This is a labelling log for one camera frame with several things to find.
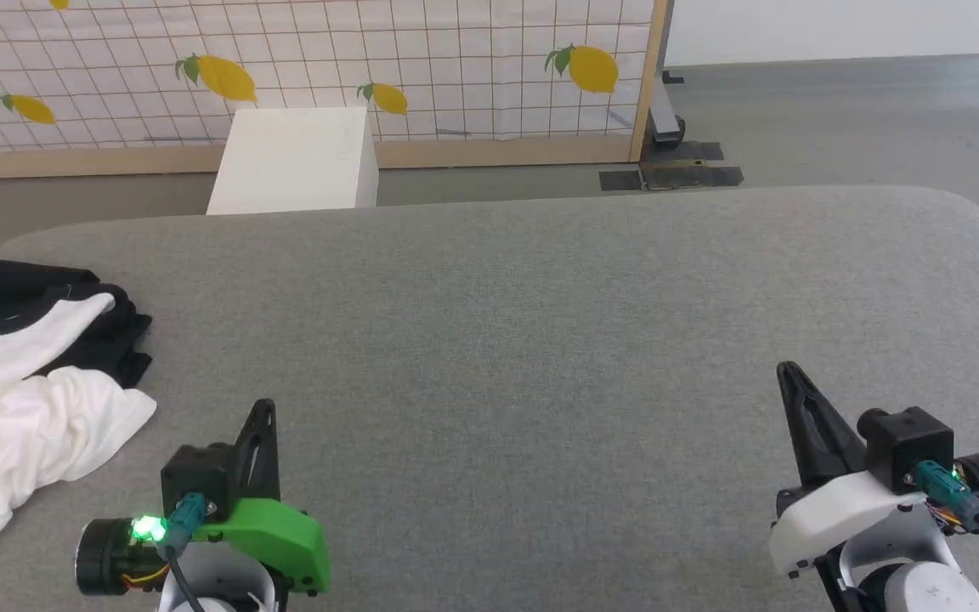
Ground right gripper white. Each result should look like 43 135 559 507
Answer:
768 361 979 579

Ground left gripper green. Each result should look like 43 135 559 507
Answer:
75 399 331 596

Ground black and white garment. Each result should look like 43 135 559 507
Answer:
0 259 157 559

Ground long dark floor tape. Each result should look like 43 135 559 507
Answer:
640 161 744 190

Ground white rectangular box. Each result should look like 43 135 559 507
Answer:
207 106 380 216

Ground black floor tape strip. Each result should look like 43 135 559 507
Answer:
642 141 725 164

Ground grey metal stand leg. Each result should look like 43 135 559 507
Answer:
648 0 687 145

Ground lemon print grid screen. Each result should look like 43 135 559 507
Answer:
0 0 671 180

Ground left camera black cable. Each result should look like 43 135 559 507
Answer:
162 493 212 612

